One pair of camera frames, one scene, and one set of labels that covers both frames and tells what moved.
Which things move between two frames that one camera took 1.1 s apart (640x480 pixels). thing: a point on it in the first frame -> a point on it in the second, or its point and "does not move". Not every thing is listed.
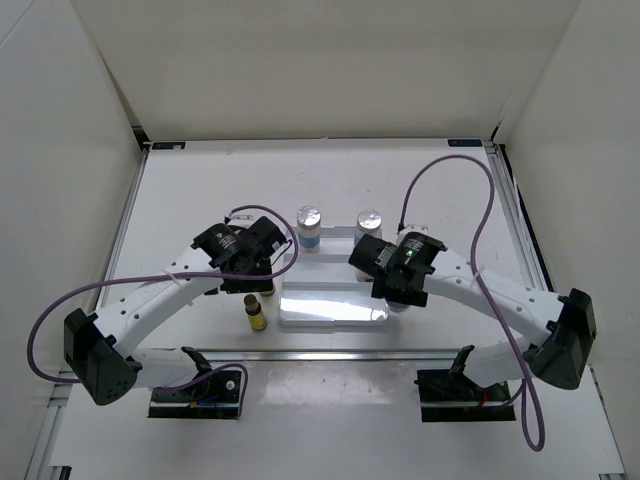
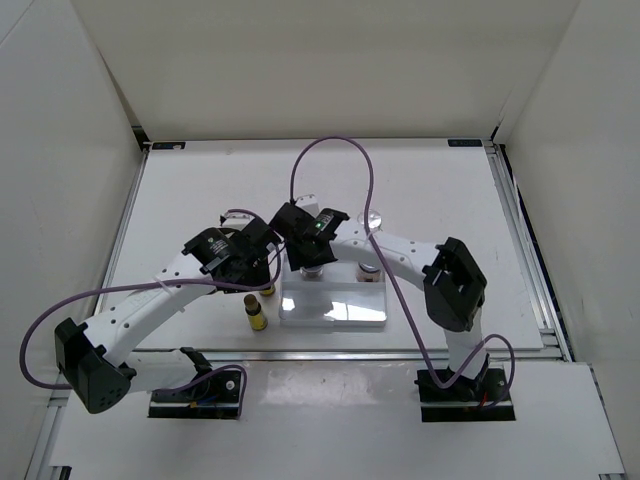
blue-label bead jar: [369, 222] does not move
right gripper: [414, 297] -> [297, 260]
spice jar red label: [362, 278] does not move
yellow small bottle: [268, 293] does not move
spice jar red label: [396, 307] -> [311, 275]
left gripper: [246, 286] does not move
